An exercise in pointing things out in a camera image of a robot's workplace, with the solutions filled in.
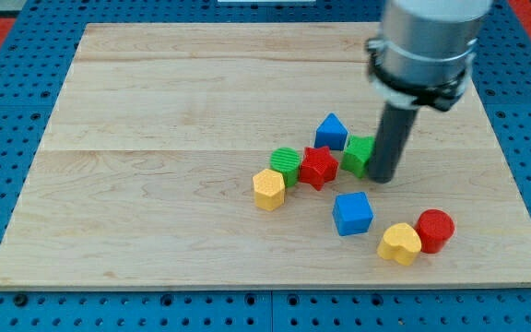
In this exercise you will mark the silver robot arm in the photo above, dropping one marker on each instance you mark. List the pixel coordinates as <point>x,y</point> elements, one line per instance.
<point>423,52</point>

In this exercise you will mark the blue triangle block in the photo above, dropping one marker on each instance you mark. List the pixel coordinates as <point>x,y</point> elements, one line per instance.
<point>331,133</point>

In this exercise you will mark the green cylinder block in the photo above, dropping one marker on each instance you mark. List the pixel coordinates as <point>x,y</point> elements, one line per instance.
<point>287,161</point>

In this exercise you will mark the yellow hexagon block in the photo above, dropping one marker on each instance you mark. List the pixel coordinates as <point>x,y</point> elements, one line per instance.
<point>269,189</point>

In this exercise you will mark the red star block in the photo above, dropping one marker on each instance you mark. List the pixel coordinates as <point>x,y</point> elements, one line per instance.
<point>318,167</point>

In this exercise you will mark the green star block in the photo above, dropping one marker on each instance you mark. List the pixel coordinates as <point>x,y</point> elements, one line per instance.
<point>357,154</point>

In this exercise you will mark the blue cube block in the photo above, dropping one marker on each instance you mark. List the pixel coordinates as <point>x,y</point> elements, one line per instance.
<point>352,213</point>

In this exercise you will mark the light wooden board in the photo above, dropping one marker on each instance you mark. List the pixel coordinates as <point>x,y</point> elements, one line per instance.
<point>143,180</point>

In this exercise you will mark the dark grey pointer rod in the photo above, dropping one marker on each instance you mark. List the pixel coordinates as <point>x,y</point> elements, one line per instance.
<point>390,140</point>

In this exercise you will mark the yellow heart block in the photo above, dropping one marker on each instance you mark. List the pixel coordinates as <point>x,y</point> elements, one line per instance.
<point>400,243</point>

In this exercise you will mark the red cylinder block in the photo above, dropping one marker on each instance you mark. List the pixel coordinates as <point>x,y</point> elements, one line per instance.
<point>434,228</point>

